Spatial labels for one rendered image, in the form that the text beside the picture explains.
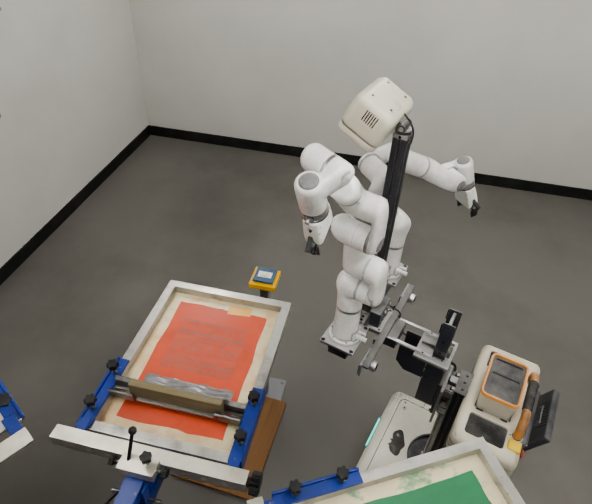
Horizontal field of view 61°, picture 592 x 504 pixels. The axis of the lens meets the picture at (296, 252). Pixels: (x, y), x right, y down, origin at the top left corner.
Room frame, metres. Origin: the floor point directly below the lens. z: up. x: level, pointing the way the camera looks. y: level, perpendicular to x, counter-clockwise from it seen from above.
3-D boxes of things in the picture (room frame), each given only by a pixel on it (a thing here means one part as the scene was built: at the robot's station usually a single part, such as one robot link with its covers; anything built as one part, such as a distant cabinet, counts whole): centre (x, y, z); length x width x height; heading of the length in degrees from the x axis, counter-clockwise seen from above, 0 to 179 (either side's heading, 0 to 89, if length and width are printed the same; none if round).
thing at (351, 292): (1.31, -0.21, 1.37); 0.13 x 0.10 x 0.16; 58
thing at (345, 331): (1.30, -0.22, 1.21); 0.16 x 0.13 x 0.15; 62
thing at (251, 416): (0.99, 0.14, 0.98); 0.30 x 0.05 x 0.07; 169
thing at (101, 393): (1.09, 0.69, 0.98); 0.30 x 0.05 x 0.07; 169
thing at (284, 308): (1.27, 0.37, 0.97); 0.79 x 0.58 x 0.04; 169
